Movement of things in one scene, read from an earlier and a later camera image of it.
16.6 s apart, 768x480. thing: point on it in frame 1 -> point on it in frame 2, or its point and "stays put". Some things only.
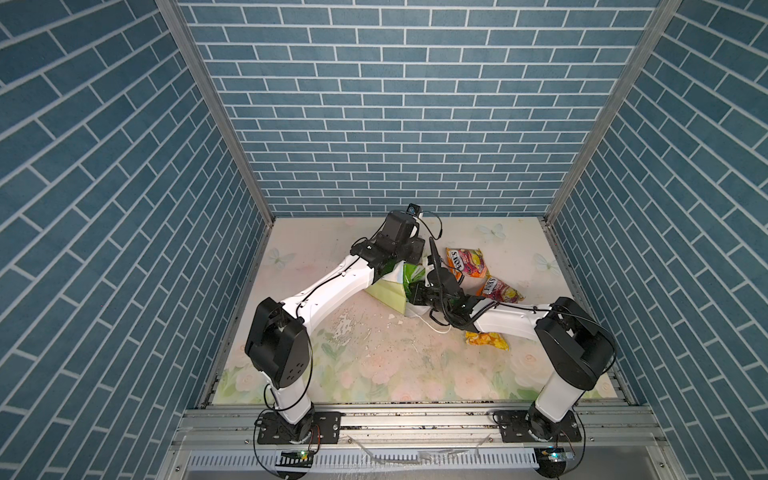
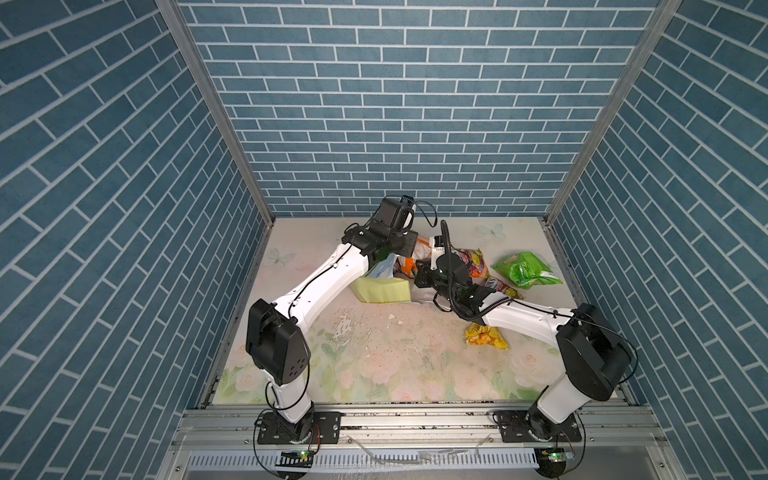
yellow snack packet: (488, 338) stays put
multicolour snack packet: (497, 289) stays put
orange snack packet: (469, 261) stays put
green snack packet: (412, 273) -> (526, 270)
